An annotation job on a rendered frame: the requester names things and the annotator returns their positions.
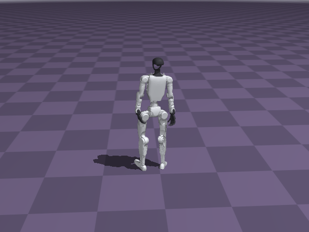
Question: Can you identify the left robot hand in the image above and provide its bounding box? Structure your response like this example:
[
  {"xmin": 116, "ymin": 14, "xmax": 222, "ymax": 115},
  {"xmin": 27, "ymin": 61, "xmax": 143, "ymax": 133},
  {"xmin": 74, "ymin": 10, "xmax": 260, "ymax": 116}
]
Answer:
[{"xmin": 136, "ymin": 109, "xmax": 146, "ymax": 124}]

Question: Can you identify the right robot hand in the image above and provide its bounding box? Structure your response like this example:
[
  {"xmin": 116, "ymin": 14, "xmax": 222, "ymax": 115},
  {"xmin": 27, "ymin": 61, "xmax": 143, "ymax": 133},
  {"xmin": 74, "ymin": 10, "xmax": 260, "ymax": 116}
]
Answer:
[{"xmin": 168, "ymin": 109, "xmax": 175, "ymax": 126}]

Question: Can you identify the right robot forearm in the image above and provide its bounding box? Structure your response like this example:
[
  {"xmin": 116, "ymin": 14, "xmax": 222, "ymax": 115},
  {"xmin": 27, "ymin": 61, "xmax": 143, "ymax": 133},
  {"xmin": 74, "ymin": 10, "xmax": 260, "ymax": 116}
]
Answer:
[{"xmin": 168, "ymin": 94, "xmax": 174, "ymax": 113}]

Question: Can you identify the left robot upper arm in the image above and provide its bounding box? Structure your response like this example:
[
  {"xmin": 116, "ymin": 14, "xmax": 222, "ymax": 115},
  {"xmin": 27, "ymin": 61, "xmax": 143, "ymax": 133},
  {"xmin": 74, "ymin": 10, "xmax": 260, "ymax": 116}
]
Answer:
[{"xmin": 139, "ymin": 75, "xmax": 149, "ymax": 98}]

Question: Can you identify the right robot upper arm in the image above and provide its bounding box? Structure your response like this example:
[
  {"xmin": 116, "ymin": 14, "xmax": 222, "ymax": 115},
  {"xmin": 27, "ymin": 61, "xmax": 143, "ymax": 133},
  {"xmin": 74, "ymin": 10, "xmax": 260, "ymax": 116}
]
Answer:
[{"xmin": 166, "ymin": 76, "xmax": 173, "ymax": 98}]

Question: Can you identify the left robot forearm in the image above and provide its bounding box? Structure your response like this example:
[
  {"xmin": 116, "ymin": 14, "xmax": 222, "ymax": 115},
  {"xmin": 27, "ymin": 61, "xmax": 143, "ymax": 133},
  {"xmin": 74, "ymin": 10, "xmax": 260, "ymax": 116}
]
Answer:
[{"xmin": 135, "ymin": 92, "xmax": 142, "ymax": 113}]

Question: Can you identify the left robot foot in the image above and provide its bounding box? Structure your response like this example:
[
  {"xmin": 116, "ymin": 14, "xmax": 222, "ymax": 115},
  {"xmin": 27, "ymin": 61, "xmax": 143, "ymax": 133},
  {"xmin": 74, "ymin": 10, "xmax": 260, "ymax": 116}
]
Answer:
[{"xmin": 134, "ymin": 159, "xmax": 147, "ymax": 171}]

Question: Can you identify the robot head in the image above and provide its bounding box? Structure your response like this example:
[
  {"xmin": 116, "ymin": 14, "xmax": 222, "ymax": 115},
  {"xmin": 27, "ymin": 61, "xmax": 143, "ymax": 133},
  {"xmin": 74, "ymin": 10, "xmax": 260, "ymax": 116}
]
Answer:
[{"xmin": 153, "ymin": 58, "xmax": 164, "ymax": 77}]

